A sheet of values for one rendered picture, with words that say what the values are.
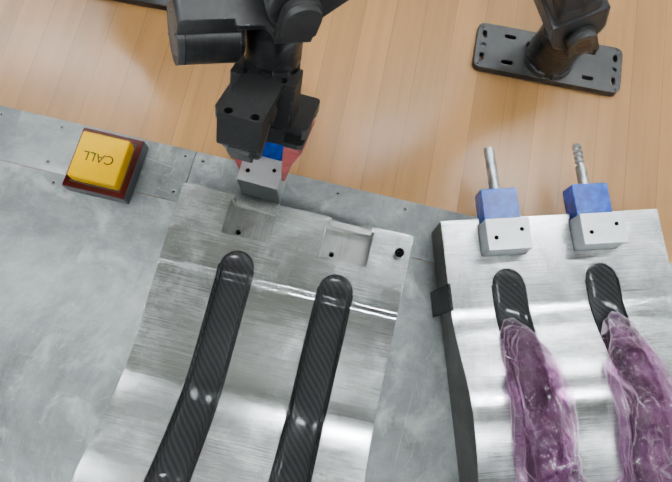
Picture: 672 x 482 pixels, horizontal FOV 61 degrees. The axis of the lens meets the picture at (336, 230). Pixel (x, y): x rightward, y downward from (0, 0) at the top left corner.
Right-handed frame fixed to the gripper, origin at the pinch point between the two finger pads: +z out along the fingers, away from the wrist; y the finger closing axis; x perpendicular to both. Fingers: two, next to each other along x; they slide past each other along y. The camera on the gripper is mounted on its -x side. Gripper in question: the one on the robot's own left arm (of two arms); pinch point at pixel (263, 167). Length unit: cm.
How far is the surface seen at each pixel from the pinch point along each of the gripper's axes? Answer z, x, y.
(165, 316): 6.5, -19.3, -4.3
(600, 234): -3.8, -0.9, 39.1
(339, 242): 1.9, -6.9, 11.2
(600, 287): 1.5, -3.6, 41.4
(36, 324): 16.1, -19.0, -20.9
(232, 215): 2.0, -7.1, -1.4
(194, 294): 4.9, -16.8, -2.1
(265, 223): 2.0, -7.0, 2.5
